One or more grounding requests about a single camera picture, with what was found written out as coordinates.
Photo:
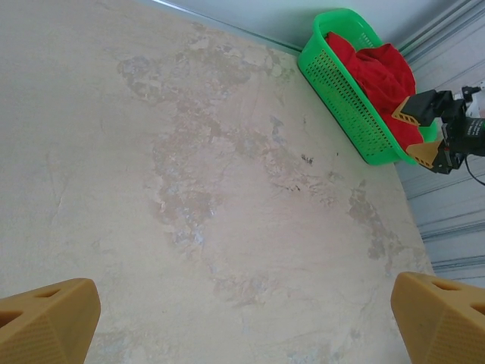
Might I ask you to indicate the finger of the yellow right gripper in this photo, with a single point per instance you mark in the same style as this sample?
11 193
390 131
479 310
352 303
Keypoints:
435 157
428 108

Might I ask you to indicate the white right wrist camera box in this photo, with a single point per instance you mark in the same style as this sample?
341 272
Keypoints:
475 104

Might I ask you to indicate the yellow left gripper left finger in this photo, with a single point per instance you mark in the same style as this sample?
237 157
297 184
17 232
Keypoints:
45 326

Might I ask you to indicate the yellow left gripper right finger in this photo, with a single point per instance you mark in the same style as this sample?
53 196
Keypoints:
443 326

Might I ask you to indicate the red t-shirt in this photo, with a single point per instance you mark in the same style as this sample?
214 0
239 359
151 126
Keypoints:
379 76

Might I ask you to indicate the green plastic basket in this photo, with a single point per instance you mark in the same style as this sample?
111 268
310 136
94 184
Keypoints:
341 95

